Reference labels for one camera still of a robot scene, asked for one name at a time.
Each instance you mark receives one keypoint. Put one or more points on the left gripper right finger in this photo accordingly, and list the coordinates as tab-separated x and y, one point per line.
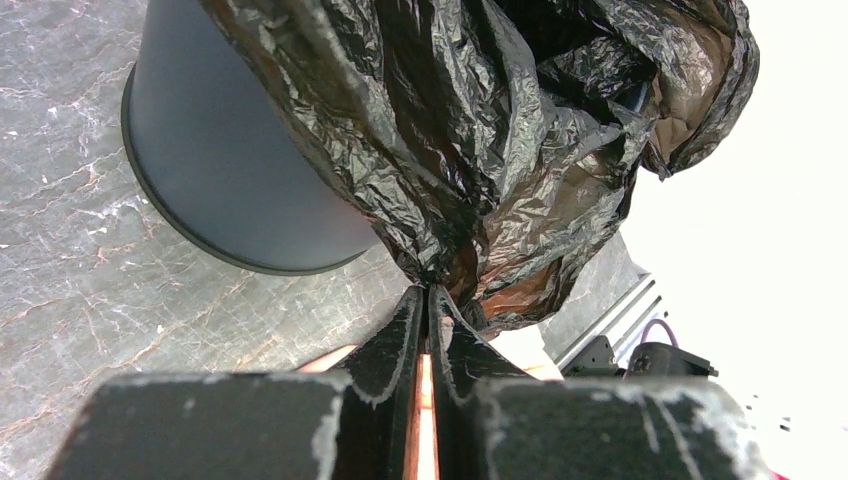
495	421

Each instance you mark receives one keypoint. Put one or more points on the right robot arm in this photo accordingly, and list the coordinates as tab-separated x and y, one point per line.
648	359

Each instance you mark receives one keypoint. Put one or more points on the black trash bag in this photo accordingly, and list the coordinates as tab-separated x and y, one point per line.
494	146

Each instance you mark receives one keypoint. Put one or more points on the dark blue trash bin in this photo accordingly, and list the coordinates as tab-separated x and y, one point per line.
212	156

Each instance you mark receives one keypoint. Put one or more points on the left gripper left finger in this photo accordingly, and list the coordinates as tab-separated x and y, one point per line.
355	420

